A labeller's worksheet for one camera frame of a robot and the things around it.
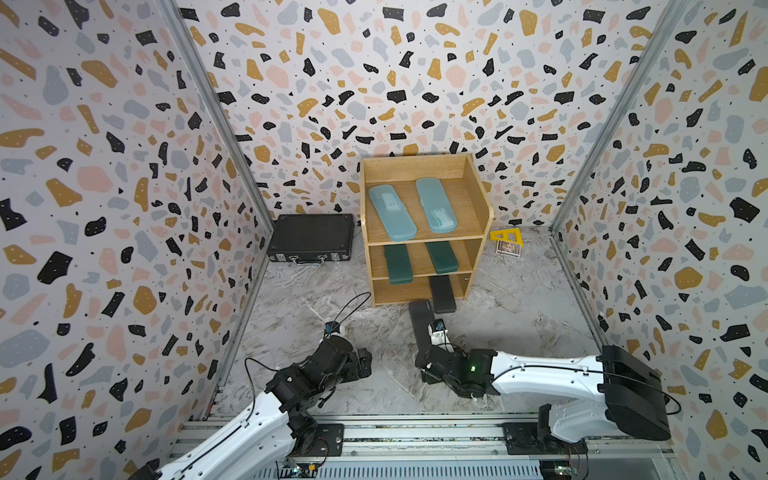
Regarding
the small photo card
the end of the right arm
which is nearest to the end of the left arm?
the end of the right arm

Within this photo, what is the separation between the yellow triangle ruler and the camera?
1193 millimetres

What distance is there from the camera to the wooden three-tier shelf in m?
0.78

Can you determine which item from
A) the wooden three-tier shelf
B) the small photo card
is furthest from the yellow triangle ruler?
the wooden three-tier shelf
